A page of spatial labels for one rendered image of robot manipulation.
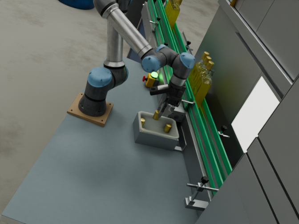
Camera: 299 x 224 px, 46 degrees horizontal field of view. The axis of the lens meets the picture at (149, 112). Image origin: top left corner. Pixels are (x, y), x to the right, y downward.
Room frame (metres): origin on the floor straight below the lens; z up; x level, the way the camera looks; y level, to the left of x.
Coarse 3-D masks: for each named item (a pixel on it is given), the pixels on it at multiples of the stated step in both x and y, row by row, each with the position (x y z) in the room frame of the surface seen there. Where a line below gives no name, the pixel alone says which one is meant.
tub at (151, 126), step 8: (144, 112) 1.63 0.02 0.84; (152, 120) 1.64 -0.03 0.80; (160, 120) 1.66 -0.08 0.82; (168, 120) 1.67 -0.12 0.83; (144, 128) 1.59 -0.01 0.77; (152, 128) 1.62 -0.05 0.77; (160, 128) 1.65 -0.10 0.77; (176, 128) 1.61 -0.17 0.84; (168, 136) 1.51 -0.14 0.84; (176, 136) 1.56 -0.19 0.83
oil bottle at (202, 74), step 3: (201, 72) 1.89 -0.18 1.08; (204, 72) 1.89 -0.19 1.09; (198, 75) 1.90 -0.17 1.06; (201, 75) 1.87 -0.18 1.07; (204, 75) 1.87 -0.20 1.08; (198, 78) 1.88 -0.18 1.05; (195, 81) 1.90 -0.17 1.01; (198, 81) 1.87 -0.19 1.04; (195, 84) 1.88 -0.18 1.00; (192, 87) 1.90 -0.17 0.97; (195, 87) 1.87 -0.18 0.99; (192, 90) 1.88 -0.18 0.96
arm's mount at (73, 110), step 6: (78, 96) 1.61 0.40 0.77; (78, 102) 1.56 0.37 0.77; (108, 102) 1.67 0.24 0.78; (72, 108) 1.49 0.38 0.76; (78, 108) 1.51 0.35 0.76; (108, 108) 1.61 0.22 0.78; (72, 114) 1.46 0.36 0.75; (78, 114) 1.47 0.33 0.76; (84, 114) 1.48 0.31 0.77; (108, 114) 1.56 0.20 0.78; (90, 120) 1.47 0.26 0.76; (96, 120) 1.47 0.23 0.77; (102, 120) 1.49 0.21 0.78; (102, 126) 1.47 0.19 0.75
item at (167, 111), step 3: (162, 105) 1.53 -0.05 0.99; (168, 105) 1.54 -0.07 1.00; (165, 108) 1.53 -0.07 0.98; (168, 108) 1.54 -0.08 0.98; (159, 111) 1.53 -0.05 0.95; (165, 111) 1.53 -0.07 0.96; (168, 111) 1.54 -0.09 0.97; (159, 114) 1.52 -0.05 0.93; (162, 114) 1.53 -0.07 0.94; (165, 114) 1.53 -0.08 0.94; (168, 114) 1.54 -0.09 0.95; (159, 117) 1.53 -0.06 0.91
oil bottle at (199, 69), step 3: (201, 66) 1.95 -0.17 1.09; (198, 69) 1.94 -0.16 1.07; (201, 69) 1.93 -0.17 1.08; (204, 69) 1.94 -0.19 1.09; (195, 72) 1.95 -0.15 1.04; (198, 72) 1.92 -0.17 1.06; (195, 75) 1.94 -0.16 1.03; (192, 78) 1.96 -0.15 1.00; (195, 78) 1.92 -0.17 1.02; (192, 81) 1.94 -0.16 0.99; (192, 84) 1.92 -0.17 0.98
